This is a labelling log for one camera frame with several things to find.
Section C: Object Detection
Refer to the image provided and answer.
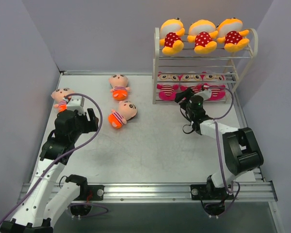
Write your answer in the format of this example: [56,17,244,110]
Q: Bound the aluminium front mounting rail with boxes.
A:
[19,182,278,203]

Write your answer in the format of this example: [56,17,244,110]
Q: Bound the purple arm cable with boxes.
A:
[202,83,241,218]
[0,93,110,233]

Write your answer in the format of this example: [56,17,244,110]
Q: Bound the pink panda plush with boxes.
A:
[157,71,180,101]
[201,71,226,101]
[179,72,203,93]

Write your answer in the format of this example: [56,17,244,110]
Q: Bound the pink panda plush front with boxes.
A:
[201,71,226,101]

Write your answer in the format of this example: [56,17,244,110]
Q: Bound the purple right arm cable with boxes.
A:
[202,83,241,218]

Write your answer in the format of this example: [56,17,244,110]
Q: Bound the pink panda plush back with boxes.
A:
[157,71,180,101]

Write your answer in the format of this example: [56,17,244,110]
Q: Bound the peach doll plush back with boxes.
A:
[109,74,130,101]

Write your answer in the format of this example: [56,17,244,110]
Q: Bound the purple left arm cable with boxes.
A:
[0,93,110,233]

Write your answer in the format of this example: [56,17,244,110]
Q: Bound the cream metal-rod shelf rack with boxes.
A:
[152,28,259,104]

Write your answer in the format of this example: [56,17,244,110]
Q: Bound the yellow plush red dotted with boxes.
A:
[187,19,218,54]
[216,17,250,53]
[160,17,185,55]

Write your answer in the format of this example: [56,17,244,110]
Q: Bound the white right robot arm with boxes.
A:
[175,86,264,200]

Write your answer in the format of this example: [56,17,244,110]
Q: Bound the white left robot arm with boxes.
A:
[0,107,102,233]

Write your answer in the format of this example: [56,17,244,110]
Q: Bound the peach doll plush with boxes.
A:
[51,87,74,113]
[108,100,138,129]
[109,74,130,101]

